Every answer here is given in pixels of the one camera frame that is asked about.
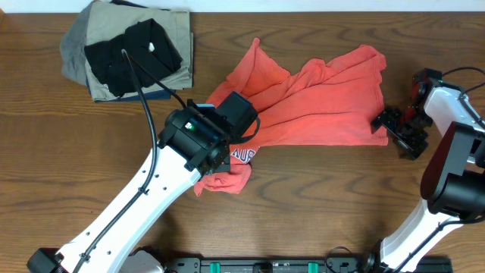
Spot red t-shirt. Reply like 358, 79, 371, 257
194, 39, 388, 195

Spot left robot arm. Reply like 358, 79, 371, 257
27, 92, 259, 273

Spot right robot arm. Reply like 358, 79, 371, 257
358, 68, 484, 272

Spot navy folded garment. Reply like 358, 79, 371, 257
86, 81, 171, 103

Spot black folded garment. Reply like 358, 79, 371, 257
85, 19, 183, 98

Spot beige folded garment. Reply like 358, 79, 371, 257
86, 2, 193, 99

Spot grey folded garment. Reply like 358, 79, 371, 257
60, 2, 94, 86

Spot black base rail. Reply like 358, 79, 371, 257
166, 254, 454, 273

